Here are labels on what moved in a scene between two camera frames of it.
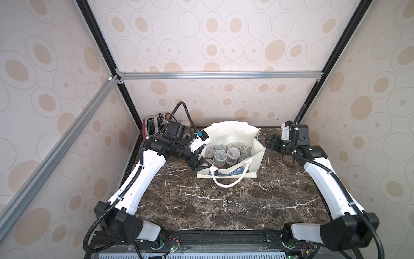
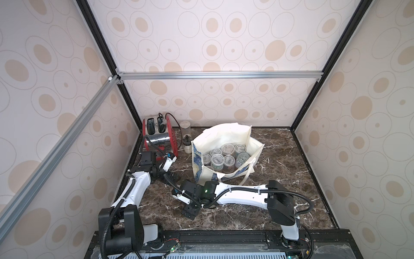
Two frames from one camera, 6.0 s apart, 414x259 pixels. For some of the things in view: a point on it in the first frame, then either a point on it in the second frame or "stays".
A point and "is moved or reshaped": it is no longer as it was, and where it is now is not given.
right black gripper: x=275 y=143 → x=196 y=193
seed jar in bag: x=220 y=157 stays
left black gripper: x=198 y=164 → x=167 y=179
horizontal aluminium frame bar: x=126 y=76 stays
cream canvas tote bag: x=233 y=150 is moved or reshaped
